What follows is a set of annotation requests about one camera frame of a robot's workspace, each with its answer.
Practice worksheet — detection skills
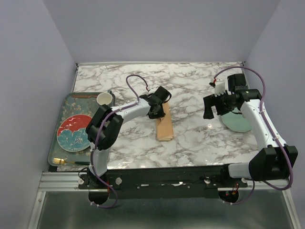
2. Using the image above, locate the gold fork green handle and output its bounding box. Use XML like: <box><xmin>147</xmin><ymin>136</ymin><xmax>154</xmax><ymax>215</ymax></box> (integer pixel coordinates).
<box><xmin>52</xmin><ymin>158</ymin><xmax>90</xmax><ymax>166</ymax></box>

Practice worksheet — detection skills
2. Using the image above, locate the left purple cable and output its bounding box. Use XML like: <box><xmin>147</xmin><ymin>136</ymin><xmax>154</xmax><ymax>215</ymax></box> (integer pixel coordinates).
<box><xmin>90</xmin><ymin>74</ymin><xmax>151</xmax><ymax>208</ymax></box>

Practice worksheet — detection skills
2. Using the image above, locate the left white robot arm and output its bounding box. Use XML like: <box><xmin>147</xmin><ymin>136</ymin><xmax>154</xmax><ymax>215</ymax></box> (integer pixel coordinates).
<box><xmin>85</xmin><ymin>86</ymin><xmax>172</xmax><ymax>188</ymax></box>

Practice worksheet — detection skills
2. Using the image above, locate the peach cloth napkin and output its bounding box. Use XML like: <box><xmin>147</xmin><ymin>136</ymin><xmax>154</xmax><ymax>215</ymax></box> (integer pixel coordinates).
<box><xmin>156</xmin><ymin>103</ymin><xmax>174</xmax><ymax>141</ymax></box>

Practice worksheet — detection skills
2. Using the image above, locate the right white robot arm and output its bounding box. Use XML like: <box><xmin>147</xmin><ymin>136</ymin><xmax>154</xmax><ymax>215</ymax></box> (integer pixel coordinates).
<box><xmin>203</xmin><ymin>73</ymin><xmax>298</xmax><ymax>187</ymax></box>

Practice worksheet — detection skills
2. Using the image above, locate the red and teal plate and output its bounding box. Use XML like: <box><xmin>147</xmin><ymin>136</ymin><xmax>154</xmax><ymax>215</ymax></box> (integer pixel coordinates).
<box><xmin>56</xmin><ymin>114</ymin><xmax>92</xmax><ymax>153</ymax></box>

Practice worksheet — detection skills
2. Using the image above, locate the mint green floral plate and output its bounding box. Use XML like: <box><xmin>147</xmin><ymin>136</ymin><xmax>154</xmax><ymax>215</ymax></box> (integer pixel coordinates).
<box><xmin>221</xmin><ymin>108</ymin><xmax>251</xmax><ymax>133</ymax></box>

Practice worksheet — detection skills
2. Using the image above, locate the grey-green ceramic mug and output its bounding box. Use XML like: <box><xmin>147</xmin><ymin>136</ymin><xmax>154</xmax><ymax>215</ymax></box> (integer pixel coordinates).
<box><xmin>96</xmin><ymin>90</ymin><xmax>115</xmax><ymax>107</ymax></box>

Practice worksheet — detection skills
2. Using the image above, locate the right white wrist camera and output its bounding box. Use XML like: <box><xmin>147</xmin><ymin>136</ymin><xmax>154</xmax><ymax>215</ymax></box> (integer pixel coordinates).
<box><xmin>209</xmin><ymin>79</ymin><xmax>226</xmax><ymax>97</ymax></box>

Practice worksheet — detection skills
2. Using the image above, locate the floral teal serving tray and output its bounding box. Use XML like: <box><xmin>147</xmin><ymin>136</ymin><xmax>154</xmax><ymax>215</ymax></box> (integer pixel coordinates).
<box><xmin>48</xmin><ymin>92</ymin><xmax>100</xmax><ymax>166</ymax></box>

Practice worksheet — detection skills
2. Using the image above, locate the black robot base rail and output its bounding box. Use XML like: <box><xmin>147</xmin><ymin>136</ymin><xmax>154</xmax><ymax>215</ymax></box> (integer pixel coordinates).
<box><xmin>78</xmin><ymin>165</ymin><xmax>248</xmax><ymax>199</ymax></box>

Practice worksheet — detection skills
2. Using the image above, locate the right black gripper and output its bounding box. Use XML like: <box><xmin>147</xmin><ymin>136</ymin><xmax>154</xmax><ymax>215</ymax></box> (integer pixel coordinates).
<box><xmin>203</xmin><ymin>90</ymin><xmax>237</xmax><ymax>119</ymax></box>

